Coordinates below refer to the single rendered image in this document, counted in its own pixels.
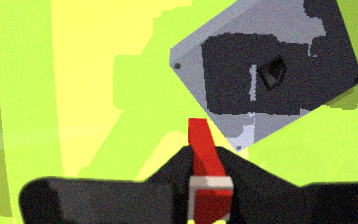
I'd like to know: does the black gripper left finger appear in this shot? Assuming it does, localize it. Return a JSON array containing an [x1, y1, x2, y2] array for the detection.
[[18, 145, 194, 224]]

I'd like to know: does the grey flat panel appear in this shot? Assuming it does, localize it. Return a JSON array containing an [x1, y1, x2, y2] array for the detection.
[[169, 0, 358, 154]]

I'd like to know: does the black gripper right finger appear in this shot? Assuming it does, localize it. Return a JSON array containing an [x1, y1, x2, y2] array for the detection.
[[215, 146, 358, 224]]

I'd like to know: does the red square peg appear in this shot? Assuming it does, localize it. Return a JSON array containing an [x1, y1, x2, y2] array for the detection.
[[188, 118, 233, 224]]

